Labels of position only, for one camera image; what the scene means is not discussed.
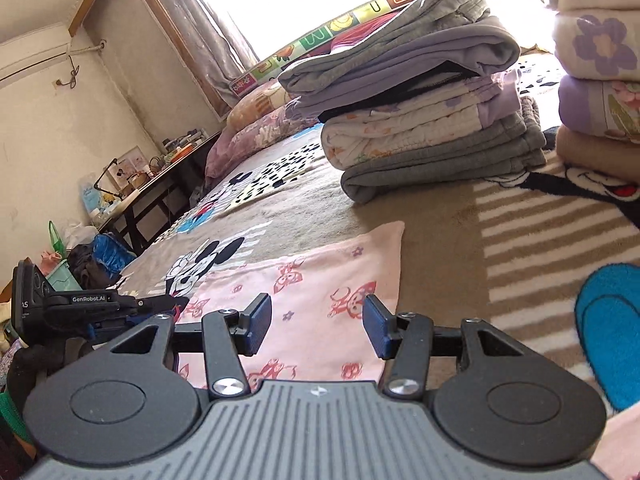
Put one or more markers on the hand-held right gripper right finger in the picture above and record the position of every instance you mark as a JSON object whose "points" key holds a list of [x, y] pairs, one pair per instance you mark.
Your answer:
{"points": [[380, 327]]}

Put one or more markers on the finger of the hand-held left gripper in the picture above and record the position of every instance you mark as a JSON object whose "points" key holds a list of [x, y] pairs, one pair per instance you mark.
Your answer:
{"points": [[150, 305], [107, 329]]}

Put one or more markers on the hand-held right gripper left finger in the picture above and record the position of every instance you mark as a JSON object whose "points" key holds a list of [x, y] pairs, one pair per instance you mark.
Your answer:
{"points": [[257, 322]]}

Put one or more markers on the pink fox print shirt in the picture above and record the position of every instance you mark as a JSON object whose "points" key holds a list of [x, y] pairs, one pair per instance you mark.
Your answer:
{"points": [[310, 280]]}

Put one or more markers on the person's left forearm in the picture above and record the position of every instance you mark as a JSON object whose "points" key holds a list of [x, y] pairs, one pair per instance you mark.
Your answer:
{"points": [[35, 370]]}

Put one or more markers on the dark clothes heap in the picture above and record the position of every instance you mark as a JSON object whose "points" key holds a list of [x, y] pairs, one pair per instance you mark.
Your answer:
{"points": [[90, 265]]}

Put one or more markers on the green storage bin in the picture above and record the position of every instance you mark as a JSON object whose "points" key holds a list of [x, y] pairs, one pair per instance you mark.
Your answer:
{"points": [[57, 275]]}

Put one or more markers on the blue plastic bag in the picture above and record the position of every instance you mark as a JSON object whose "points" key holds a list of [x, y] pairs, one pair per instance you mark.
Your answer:
{"points": [[112, 252]]}

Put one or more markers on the green bag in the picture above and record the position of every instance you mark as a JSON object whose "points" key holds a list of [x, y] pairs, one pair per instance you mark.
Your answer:
{"points": [[56, 240]]}

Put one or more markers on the white plastic bag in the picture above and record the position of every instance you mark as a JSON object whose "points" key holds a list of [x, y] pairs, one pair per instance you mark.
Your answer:
{"points": [[80, 235]]}

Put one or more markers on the printed cartoon blanket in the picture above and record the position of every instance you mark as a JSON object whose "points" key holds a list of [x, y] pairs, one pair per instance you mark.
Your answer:
{"points": [[440, 240]]}

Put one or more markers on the blue and white packet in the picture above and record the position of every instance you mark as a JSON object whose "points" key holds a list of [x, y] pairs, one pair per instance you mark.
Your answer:
{"points": [[90, 200]]}

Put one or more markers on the dark desk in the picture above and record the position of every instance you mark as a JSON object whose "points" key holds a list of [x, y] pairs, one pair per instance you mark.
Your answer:
{"points": [[150, 185]]}

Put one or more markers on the black desk lamp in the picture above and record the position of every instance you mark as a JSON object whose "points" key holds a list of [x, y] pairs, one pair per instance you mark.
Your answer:
{"points": [[106, 175]]}

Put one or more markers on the dark grey folded sweatpants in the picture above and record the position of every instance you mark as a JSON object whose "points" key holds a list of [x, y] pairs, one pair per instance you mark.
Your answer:
{"points": [[440, 170]]}

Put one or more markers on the white quilted printed garment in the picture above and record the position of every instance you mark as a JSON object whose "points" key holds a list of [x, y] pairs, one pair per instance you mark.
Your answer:
{"points": [[400, 132]]}

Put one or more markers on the yellow cartoon pillow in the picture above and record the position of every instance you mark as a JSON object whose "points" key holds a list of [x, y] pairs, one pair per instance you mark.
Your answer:
{"points": [[260, 102]]}

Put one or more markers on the white air conditioner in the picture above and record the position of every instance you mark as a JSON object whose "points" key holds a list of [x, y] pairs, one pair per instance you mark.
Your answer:
{"points": [[30, 52]]}

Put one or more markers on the lavender grey folded garment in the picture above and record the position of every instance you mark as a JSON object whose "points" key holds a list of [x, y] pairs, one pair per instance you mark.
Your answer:
{"points": [[425, 62]]}

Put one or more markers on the grey curtain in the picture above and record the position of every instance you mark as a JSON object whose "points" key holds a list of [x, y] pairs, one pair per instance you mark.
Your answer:
{"points": [[215, 35]]}

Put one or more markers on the red folded blanket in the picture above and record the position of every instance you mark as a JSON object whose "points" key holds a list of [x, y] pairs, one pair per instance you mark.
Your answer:
{"points": [[370, 32]]}

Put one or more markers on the light grey folded garment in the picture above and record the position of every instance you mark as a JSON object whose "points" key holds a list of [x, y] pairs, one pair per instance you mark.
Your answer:
{"points": [[400, 25]]}

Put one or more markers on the purple quilted folded garment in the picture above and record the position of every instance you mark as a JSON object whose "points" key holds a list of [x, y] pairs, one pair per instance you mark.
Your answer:
{"points": [[590, 105]]}

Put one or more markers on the cream purple flower garment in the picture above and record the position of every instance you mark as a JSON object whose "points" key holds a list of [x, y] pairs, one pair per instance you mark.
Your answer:
{"points": [[600, 45]]}

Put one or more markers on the picture frame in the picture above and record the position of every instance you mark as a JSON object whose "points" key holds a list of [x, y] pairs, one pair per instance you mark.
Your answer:
{"points": [[130, 165]]}

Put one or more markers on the wooden window frame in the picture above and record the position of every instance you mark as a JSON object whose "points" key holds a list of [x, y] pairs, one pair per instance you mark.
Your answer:
{"points": [[165, 25]]}

